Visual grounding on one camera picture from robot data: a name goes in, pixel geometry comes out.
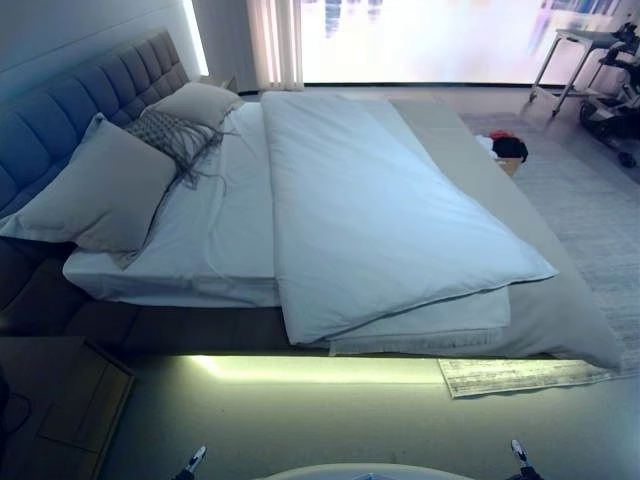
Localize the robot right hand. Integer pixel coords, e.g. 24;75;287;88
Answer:
510;439;532;471

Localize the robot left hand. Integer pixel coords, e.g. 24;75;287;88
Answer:
182;445;208;474

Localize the white duvet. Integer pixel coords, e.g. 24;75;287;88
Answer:
259;89;561;347

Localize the under bed light strip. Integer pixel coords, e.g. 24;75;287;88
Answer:
174;352;444;387

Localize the dark brown nightstand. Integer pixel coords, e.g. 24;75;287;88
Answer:
0;337;137;480

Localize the beige bedspread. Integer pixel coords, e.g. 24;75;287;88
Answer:
327;97;624;374

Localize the robot white torso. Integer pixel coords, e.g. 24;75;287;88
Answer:
259;462;482;480

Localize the white sheeted mattress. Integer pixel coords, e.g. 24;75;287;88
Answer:
62;102;281;309

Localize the pale grey woven rug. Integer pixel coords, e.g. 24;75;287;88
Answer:
437;112;640;402

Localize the large beige pillow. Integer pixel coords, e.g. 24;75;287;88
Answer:
14;118;179;255

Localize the cardboard box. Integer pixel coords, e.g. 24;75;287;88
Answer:
494;157;522;179

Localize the black garment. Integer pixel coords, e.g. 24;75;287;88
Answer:
492;136;530;164

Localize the grey fringed knit cushion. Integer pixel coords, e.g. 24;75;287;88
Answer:
124;108;241;195

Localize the light blue pillow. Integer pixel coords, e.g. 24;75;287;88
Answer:
0;112;109;244

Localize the black wheeled machine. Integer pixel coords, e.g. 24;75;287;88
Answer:
579;19;640;169

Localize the small beige pillow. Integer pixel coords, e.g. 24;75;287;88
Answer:
144;82;246;129

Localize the light wooden bedside table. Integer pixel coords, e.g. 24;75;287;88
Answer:
197;74;239;94

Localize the grey tufted headboard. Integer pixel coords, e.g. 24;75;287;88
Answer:
0;28;191;221

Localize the grey metal wheeled table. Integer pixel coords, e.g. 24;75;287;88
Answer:
524;27;622;119

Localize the bright large window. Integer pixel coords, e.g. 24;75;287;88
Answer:
299;0;554;87

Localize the pale vertical curtain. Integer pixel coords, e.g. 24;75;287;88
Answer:
247;0;305;94

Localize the dark brown bed frame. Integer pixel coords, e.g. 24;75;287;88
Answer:
0;234;334;359

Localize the vertical wall light strip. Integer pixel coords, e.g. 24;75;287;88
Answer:
182;0;210;77

